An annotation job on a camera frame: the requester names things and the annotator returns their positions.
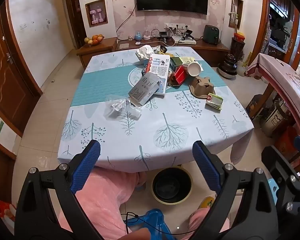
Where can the wall niche with dumbbells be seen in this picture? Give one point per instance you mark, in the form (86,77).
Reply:
(96,12)

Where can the yellow rimmed black trash bin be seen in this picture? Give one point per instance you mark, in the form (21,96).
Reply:
(171,187)

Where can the silver box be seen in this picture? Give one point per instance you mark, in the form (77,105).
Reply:
(143,87)

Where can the carved wooden door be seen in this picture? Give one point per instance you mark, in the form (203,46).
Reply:
(7,75)

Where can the fruit bowl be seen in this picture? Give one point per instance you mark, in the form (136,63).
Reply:
(93,40)

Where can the steel pot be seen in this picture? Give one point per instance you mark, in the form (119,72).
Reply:
(275,120)

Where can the red plastic bucket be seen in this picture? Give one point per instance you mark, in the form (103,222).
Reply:
(287,142)

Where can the crumpled white tissue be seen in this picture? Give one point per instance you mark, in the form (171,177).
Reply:
(145,51)

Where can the grey checkered paper cup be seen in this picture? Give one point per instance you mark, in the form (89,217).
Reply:
(193,68)

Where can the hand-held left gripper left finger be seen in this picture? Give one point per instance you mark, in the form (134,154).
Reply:
(87,165)

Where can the small blue humidifier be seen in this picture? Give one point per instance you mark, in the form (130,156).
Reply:
(138,36)

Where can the person's pink trousers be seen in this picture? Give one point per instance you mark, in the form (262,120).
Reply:
(102,200)

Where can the dark green box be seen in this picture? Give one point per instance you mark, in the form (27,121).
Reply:
(176,63)

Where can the dark ceramic jar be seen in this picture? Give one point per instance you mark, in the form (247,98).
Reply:
(230,65)

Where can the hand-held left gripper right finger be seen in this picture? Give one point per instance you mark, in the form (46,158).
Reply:
(206,165)

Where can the dark snack wrapper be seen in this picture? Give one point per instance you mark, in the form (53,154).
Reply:
(161,50)

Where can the white set-top box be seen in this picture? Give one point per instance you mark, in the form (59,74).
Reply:
(182,40)

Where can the pink dumbbells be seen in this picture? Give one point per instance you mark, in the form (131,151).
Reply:
(97,17)

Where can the white wall power strip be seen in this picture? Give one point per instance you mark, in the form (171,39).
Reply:
(174,26)

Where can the white printed box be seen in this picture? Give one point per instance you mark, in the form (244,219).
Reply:
(160,65)

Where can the dark tall vase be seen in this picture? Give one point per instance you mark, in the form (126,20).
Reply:
(238,46)

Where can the clear plastic blister pack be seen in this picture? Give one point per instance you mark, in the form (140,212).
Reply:
(117,106)

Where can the blue plastic stool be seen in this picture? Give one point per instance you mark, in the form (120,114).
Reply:
(150,222)

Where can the red box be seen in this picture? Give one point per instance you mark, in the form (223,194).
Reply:
(181,74)

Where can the green white packet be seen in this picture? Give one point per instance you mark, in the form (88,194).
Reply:
(213,101)

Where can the brown cardboard cup carrier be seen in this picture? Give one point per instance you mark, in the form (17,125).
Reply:
(201,86)

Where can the yellow slipper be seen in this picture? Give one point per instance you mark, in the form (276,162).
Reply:
(206,202)

